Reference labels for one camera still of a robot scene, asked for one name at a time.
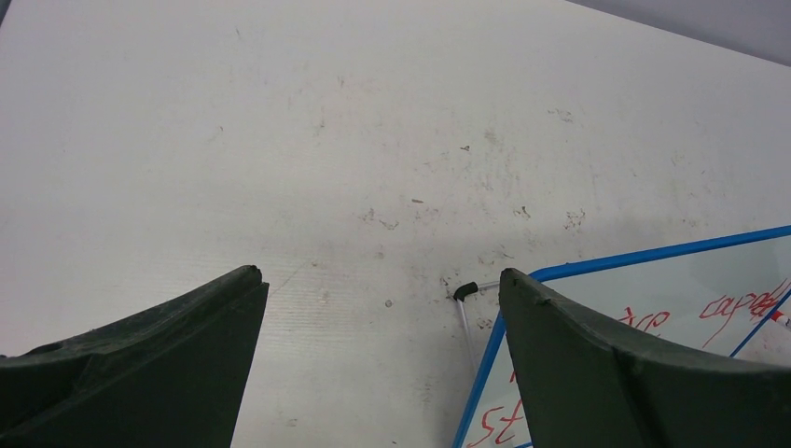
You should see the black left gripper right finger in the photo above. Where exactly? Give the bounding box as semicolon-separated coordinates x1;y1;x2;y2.
499;268;790;447

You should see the blue-framed whiteboard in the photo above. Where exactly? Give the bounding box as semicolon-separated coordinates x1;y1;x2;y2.
453;226;790;447

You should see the silver whiteboard support stand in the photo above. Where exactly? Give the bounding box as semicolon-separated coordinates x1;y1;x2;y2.
450;281;499;378

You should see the red whiteboard marker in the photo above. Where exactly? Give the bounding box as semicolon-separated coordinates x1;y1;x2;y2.
770;310;791;329

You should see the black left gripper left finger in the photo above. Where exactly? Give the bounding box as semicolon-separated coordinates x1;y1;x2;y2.
1;265;269;447

